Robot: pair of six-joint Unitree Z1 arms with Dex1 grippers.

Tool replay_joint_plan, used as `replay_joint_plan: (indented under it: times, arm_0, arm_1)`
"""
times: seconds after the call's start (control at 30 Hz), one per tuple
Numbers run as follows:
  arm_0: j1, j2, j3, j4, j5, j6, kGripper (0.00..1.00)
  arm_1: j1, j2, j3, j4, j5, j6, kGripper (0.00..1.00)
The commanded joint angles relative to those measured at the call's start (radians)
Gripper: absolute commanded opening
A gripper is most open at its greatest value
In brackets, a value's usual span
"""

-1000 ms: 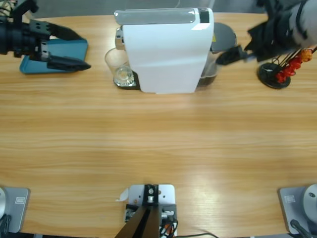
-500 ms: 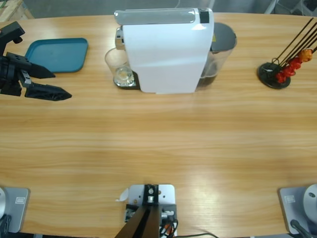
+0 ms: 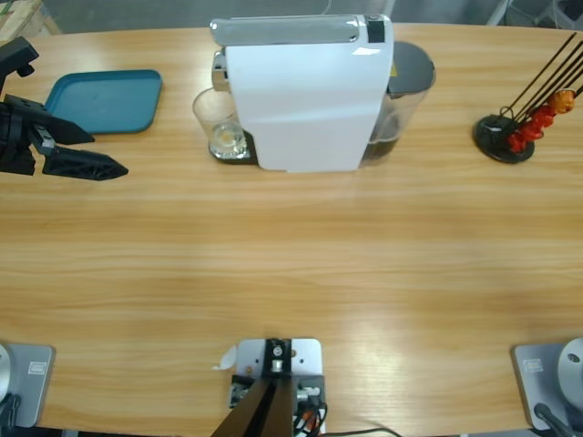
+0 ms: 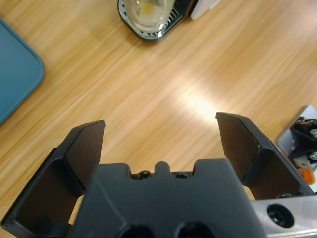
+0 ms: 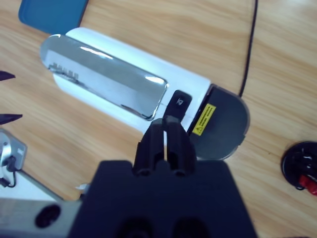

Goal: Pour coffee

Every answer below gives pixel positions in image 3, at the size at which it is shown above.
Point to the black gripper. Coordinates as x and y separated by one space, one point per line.
16 145

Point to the clear glass cup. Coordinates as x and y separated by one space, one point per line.
214 114

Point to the white capsule coffee machine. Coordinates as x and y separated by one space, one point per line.
309 104

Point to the red foil coffee capsule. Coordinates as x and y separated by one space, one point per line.
543 117
530 132
517 142

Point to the orange foil coffee capsule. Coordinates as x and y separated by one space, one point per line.
564 101

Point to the teal plastic tray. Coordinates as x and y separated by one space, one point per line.
109 100

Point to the wooden pallet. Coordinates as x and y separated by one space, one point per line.
23 16

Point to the white tape strip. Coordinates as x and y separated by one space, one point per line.
226 357

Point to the black capsule holder stand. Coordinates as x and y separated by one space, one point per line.
489 136

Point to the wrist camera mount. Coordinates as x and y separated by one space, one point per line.
16 54

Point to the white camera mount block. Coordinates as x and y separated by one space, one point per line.
305 359

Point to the dark camera post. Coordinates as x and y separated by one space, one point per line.
268 400

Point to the white metal frame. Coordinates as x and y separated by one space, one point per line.
498 11

